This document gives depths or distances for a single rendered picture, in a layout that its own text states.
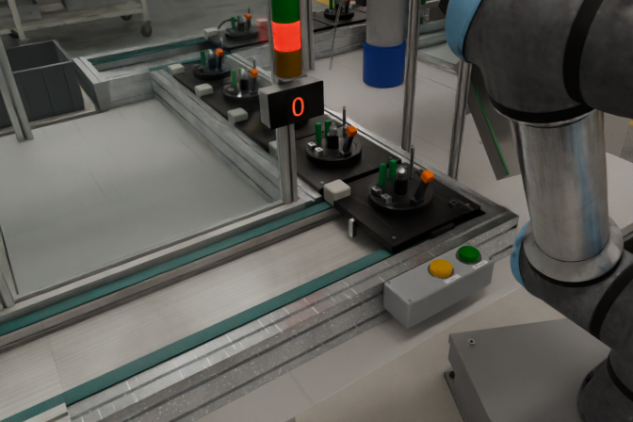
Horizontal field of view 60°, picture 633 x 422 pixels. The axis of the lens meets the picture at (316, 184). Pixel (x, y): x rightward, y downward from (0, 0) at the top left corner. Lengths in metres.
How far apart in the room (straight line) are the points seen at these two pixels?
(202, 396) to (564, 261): 0.56
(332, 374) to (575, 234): 0.49
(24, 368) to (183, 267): 0.31
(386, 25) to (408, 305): 1.25
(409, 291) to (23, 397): 0.64
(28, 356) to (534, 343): 0.82
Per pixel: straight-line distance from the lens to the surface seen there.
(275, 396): 0.97
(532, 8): 0.46
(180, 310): 1.05
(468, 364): 0.90
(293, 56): 1.03
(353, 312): 1.00
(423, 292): 0.99
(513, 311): 1.14
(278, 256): 1.14
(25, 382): 1.03
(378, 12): 2.01
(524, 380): 0.90
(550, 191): 0.63
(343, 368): 1.00
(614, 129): 2.94
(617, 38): 0.42
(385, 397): 0.97
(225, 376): 0.92
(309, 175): 1.29
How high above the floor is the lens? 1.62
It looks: 31 degrees down
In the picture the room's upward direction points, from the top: 2 degrees counter-clockwise
